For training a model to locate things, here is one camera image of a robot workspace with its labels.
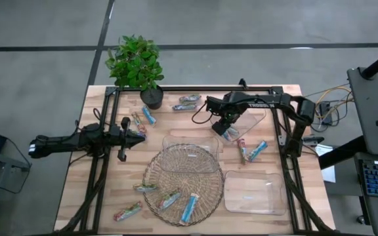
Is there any grey equipment cart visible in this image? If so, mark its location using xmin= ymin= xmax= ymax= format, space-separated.
xmin=318 ymin=67 xmax=378 ymax=236

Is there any white paper sheet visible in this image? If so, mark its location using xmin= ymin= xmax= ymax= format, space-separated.
xmin=315 ymin=144 xmax=337 ymax=184

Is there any black power adapter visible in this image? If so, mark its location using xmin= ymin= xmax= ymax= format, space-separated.
xmin=318 ymin=101 xmax=333 ymax=126

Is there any red green granola bar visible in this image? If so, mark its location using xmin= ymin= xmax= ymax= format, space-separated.
xmin=236 ymin=138 xmax=249 ymax=165
xmin=113 ymin=201 xmax=143 ymax=222
xmin=131 ymin=111 xmax=148 ymax=134

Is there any clear plastic bin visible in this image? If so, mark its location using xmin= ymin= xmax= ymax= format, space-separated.
xmin=161 ymin=135 xmax=220 ymax=174
xmin=223 ymin=170 xmax=287 ymax=216
xmin=208 ymin=98 xmax=268 ymax=142

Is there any round woven placemat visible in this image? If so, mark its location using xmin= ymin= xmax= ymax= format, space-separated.
xmin=142 ymin=143 xmax=225 ymax=227

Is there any black metal table frame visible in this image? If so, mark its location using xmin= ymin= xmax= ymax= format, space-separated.
xmin=56 ymin=85 xmax=336 ymax=235

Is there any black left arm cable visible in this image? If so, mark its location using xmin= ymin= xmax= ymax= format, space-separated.
xmin=73 ymin=107 xmax=111 ymax=132

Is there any green blue granola bar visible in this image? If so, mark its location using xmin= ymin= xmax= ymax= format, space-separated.
xmin=133 ymin=183 xmax=159 ymax=193
xmin=155 ymin=189 xmax=182 ymax=211

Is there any yellow cable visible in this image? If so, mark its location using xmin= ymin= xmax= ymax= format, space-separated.
xmin=313 ymin=85 xmax=354 ymax=114

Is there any green potted plant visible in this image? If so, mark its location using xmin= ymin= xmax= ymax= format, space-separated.
xmin=105 ymin=34 xmax=165 ymax=111

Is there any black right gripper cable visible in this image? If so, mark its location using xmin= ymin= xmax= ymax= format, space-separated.
xmin=191 ymin=100 xmax=211 ymax=125

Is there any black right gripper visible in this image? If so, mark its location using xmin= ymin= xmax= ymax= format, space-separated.
xmin=206 ymin=91 xmax=243 ymax=136

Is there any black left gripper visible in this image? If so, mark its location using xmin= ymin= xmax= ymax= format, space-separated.
xmin=105 ymin=129 xmax=146 ymax=162

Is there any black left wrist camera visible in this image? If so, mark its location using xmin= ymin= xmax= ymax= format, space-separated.
xmin=120 ymin=116 xmax=132 ymax=132

